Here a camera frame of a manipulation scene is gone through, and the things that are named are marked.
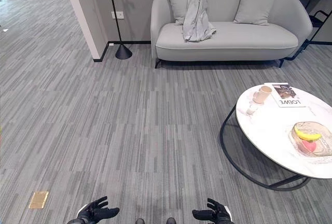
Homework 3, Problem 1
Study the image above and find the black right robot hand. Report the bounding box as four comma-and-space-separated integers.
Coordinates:
191, 198, 232, 224

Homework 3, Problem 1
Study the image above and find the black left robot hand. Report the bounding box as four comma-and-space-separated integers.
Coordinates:
75, 195, 120, 224

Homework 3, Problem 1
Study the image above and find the grey two-seat sofa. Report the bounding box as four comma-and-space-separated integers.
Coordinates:
150, 0, 314, 68

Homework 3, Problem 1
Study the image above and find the black metal side rack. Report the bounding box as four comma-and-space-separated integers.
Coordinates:
284, 0, 332, 61

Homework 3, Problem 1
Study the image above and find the brass floor socket plate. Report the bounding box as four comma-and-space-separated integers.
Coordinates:
29, 191, 49, 209

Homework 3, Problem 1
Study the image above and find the round white coffee table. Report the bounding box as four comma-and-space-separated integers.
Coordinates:
219, 83, 332, 192

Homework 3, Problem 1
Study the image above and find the small white cup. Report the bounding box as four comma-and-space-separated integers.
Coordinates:
244, 104, 258, 116

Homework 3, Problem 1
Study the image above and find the pink peach fruit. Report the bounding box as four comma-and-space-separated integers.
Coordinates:
301, 139, 317, 153

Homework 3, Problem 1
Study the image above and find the clear glass fruit bowl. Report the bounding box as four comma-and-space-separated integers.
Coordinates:
288, 121, 332, 164

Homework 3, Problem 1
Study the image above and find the yellow banana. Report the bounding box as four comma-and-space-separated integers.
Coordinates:
294, 125, 323, 142

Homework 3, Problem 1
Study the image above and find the beige ceramic mug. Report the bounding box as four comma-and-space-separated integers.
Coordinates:
252, 85, 273, 104

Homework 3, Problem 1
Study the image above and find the LOEWE magazine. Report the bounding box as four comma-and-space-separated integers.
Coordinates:
264, 82, 308, 108

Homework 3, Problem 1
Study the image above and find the black floor lamp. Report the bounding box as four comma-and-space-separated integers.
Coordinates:
106, 0, 133, 60

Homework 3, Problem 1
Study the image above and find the light grey garment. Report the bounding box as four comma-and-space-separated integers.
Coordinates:
182, 0, 217, 43

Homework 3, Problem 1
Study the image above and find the grey square cushion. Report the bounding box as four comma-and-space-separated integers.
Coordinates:
233, 0, 278, 26
166, 0, 192, 26

